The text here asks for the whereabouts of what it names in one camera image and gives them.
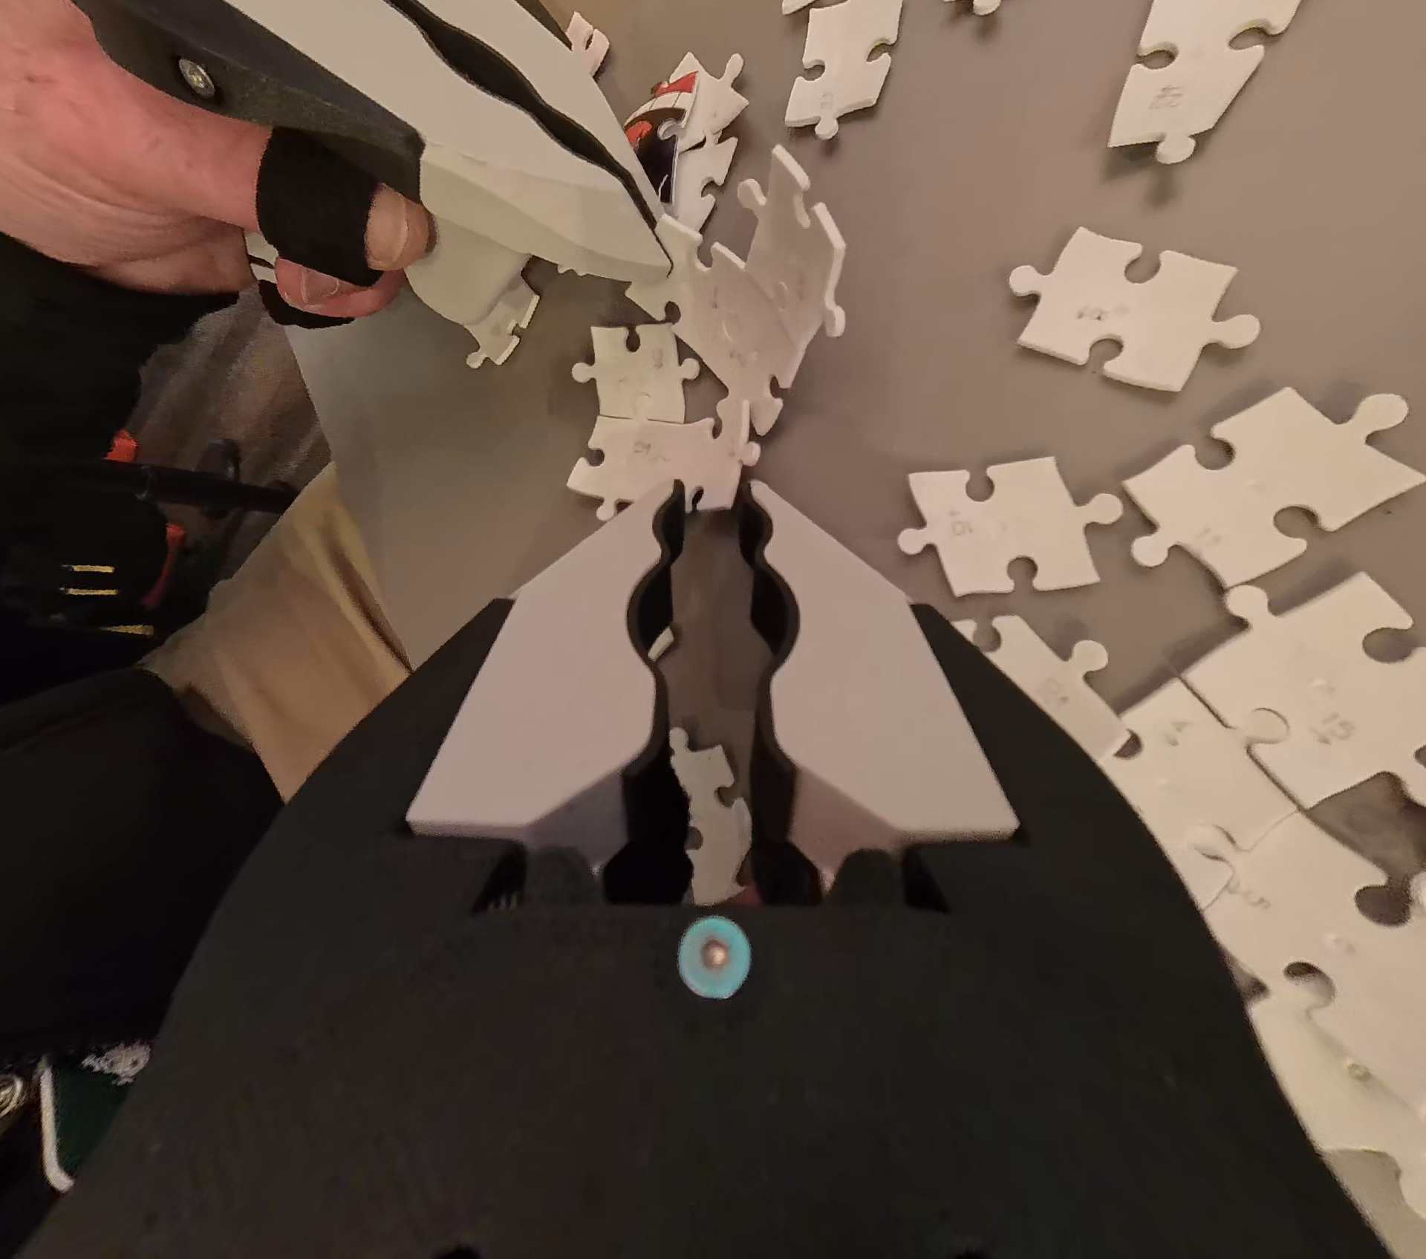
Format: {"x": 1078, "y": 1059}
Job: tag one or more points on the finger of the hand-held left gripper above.
{"x": 490, "y": 21}
{"x": 446, "y": 123}

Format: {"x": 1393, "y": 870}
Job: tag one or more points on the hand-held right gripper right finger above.
{"x": 879, "y": 703}

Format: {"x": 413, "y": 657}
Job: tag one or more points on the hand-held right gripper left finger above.
{"x": 545, "y": 703}

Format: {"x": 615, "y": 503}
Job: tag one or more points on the joined white puzzle section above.
{"x": 735, "y": 323}

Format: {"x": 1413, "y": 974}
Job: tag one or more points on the puzzle pieces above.
{"x": 1125, "y": 313}

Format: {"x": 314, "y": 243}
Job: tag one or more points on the person's left forearm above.
{"x": 66, "y": 334}

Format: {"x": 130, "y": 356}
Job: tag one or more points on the red black printed puzzle piece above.
{"x": 658, "y": 128}

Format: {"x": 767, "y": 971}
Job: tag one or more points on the person's left hand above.
{"x": 111, "y": 167}

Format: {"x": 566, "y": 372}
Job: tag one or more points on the person's beige trousers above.
{"x": 300, "y": 634}

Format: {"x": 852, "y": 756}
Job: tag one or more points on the green white shoe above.
{"x": 66, "y": 1116}

